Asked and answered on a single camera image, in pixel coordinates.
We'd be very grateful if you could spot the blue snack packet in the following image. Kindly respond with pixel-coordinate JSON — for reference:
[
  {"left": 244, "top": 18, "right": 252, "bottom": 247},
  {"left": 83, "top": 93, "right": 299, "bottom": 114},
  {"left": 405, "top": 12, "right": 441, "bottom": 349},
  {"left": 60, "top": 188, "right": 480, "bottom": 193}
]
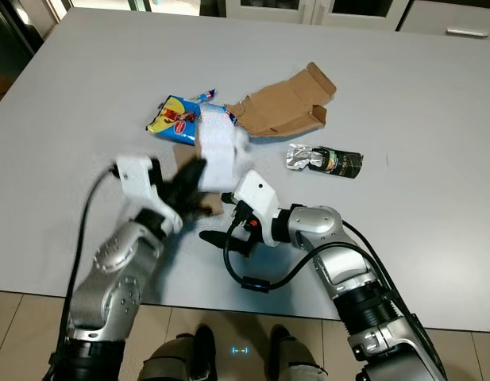
[{"left": 146, "top": 91, "right": 218, "bottom": 146}]

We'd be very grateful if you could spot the flattened brown cardboard box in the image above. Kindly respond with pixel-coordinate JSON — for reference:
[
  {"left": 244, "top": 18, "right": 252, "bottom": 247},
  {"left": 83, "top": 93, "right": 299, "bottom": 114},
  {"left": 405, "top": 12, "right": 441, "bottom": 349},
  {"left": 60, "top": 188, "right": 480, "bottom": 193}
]
[{"left": 225, "top": 61, "right": 338, "bottom": 137}]

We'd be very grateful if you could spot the robot left leg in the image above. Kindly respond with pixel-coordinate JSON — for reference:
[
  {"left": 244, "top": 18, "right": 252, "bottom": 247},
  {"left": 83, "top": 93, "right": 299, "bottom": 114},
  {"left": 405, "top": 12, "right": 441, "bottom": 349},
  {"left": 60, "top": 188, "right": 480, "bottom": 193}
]
[{"left": 141, "top": 324, "right": 214, "bottom": 381}]

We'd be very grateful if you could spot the robot leg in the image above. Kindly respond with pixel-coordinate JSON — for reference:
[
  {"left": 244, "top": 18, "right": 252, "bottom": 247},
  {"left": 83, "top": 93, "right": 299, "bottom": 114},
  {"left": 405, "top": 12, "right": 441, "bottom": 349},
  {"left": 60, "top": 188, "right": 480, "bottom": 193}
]
[
  {"left": 268, "top": 325, "right": 325, "bottom": 381},
  {"left": 141, "top": 324, "right": 214, "bottom": 381}
]

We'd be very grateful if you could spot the robot right leg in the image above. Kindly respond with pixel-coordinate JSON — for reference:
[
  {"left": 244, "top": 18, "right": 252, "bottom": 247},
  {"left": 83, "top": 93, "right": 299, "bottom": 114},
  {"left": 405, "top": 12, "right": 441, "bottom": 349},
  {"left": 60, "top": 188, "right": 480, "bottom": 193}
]
[{"left": 268, "top": 325, "right": 325, "bottom": 381}]

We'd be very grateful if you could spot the glass door cabinet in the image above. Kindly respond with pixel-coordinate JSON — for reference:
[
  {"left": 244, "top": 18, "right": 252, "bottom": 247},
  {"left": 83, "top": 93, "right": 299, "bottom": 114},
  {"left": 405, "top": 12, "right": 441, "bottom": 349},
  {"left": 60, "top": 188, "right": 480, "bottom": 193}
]
[{"left": 6, "top": 0, "right": 408, "bottom": 33}]

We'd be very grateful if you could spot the white cabinet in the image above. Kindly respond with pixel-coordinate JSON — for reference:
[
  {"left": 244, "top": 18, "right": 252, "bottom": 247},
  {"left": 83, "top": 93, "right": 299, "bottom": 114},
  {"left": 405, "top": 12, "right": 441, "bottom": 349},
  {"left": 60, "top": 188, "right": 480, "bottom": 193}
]
[{"left": 395, "top": 0, "right": 490, "bottom": 41}]

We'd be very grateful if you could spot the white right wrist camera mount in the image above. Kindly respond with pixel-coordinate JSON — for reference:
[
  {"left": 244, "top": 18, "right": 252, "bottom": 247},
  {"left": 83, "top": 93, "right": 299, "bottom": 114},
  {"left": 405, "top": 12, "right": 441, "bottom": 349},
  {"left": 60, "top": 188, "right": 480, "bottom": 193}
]
[{"left": 233, "top": 169, "right": 280, "bottom": 228}]

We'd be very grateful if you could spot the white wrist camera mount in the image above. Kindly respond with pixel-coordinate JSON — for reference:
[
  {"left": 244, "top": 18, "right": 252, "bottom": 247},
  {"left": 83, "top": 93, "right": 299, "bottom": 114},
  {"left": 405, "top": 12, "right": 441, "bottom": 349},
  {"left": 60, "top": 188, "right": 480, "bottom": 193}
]
[
  {"left": 115, "top": 155, "right": 182, "bottom": 236},
  {"left": 233, "top": 169, "right": 280, "bottom": 228}
]

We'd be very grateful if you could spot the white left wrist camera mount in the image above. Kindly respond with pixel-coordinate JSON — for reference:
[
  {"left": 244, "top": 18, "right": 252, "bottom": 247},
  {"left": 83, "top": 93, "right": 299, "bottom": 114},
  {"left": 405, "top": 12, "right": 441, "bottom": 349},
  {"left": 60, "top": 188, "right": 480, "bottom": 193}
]
[{"left": 115, "top": 155, "right": 182, "bottom": 236}]

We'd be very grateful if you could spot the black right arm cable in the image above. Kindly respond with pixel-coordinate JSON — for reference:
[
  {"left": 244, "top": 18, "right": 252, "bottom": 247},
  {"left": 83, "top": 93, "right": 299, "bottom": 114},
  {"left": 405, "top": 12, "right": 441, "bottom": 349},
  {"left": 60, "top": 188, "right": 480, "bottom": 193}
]
[{"left": 225, "top": 218, "right": 396, "bottom": 294}]

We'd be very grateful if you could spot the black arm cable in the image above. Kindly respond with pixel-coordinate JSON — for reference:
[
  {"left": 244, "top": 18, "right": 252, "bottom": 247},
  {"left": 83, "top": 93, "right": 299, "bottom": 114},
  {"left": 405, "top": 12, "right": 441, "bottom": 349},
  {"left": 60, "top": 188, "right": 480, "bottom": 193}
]
[
  {"left": 56, "top": 164, "right": 118, "bottom": 358},
  {"left": 225, "top": 218, "right": 396, "bottom": 294}
]

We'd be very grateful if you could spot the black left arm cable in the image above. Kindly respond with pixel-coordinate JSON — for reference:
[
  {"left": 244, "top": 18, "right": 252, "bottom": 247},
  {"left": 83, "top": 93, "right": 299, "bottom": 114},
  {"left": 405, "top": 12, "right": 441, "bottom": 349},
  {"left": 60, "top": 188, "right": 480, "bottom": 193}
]
[{"left": 56, "top": 164, "right": 118, "bottom": 358}]

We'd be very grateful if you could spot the silver cabinet handle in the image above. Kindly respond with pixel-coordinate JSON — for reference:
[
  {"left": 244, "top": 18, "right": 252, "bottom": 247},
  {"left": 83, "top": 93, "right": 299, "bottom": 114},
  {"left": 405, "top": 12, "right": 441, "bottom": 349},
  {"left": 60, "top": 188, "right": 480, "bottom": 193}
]
[{"left": 446, "top": 28, "right": 490, "bottom": 39}]

